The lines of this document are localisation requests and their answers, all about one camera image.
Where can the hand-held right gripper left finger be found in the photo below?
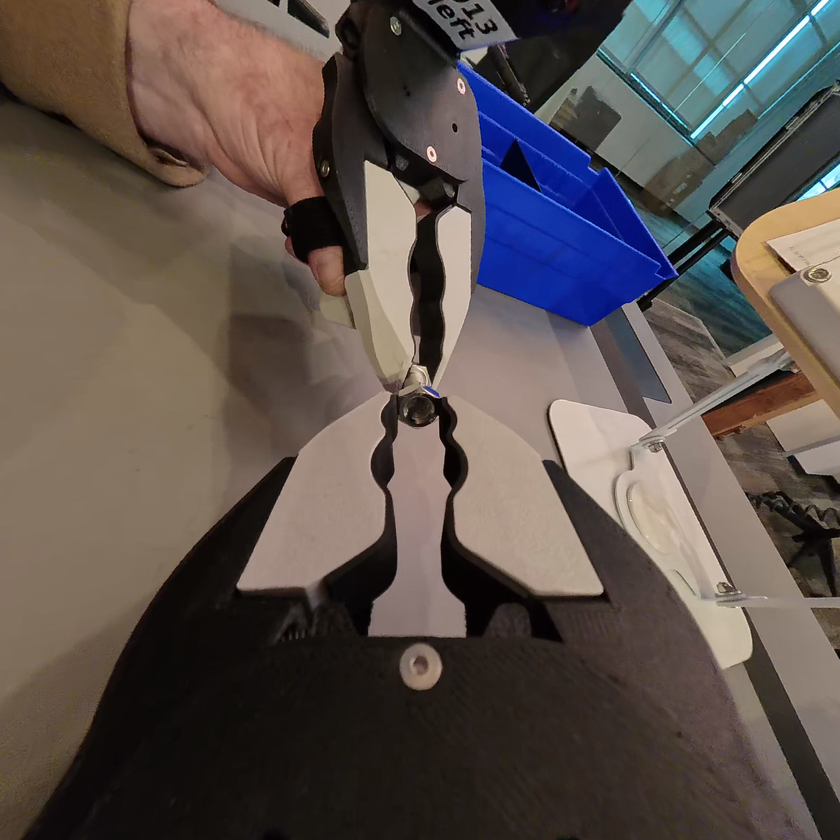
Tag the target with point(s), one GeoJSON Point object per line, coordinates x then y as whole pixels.
{"type": "Point", "coordinates": [321, 512]}

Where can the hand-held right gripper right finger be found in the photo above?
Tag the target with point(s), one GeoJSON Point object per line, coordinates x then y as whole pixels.
{"type": "Point", "coordinates": [518, 518]}

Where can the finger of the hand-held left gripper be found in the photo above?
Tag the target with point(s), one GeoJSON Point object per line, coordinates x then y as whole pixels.
{"type": "Point", "coordinates": [459, 262]}
{"type": "Point", "coordinates": [380, 262]}

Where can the blue plastic bin with divider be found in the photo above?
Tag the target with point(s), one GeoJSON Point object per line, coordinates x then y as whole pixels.
{"type": "Point", "coordinates": [558, 262]}

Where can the steel hex nut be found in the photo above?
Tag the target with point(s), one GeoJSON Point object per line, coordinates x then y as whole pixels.
{"type": "Point", "coordinates": [407, 420]}

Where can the grey desk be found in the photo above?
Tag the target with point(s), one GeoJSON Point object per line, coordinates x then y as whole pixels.
{"type": "Point", "coordinates": [131, 394]}

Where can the person's left hand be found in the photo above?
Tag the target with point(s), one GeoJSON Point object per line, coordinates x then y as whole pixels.
{"type": "Point", "coordinates": [229, 105]}

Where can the white document stand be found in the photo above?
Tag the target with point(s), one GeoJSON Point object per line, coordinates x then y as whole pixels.
{"type": "Point", "coordinates": [590, 446]}

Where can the black bin divider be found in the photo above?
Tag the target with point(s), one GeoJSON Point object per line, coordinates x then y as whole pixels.
{"type": "Point", "coordinates": [522, 174]}

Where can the brown cardboard boxes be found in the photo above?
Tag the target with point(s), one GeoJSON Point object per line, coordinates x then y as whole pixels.
{"type": "Point", "coordinates": [689, 177]}

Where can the brown wooden box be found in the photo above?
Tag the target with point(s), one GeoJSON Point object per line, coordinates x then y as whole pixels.
{"type": "Point", "coordinates": [761, 407]}

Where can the wooden instruction board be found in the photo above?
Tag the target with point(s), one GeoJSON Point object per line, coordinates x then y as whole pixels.
{"type": "Point", "coordinates": [754, 275]}

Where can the black framed display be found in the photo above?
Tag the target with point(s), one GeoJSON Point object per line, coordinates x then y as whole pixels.
{"type": "Point", "coordinates": [774, 177]}

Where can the white acrylic sheet holder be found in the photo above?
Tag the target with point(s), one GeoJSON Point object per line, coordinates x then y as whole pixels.
{"type": "Point", "coordinates": [807, 308]}

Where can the printed instruction sheet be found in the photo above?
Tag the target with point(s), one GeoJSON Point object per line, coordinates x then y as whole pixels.
{"type": "Point", "coordinates": [814, 246]}

